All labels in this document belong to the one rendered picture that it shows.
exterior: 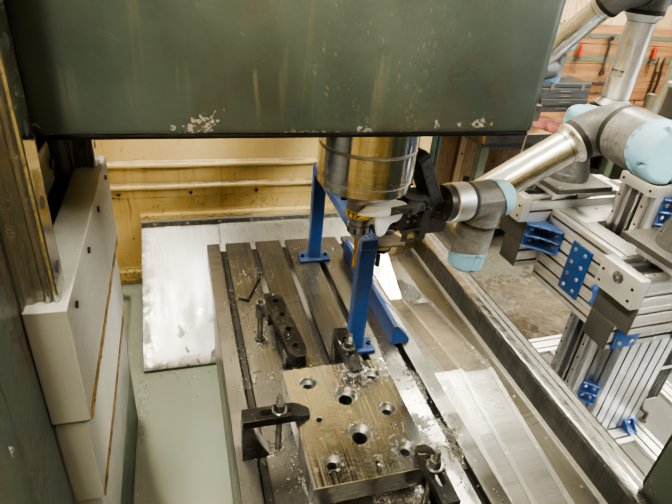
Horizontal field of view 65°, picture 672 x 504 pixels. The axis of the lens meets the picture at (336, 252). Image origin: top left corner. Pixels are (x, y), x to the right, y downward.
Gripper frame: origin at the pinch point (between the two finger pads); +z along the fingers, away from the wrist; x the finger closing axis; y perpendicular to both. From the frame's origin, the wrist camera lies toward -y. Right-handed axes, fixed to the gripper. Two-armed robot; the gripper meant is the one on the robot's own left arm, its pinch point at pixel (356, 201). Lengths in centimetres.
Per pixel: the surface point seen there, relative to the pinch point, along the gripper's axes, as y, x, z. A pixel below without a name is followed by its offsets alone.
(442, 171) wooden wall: 99, 227, -223
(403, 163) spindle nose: -9.7, -7.8, -2.2
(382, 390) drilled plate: 42.1, -5.5, -10.9
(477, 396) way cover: 64, 1, -51
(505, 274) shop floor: 131, 129, -210
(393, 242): 19.0, 14.8, -21.5
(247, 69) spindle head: -22.5, -7.9, 23.1
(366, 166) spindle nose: -9.1, -6.8, 3.6
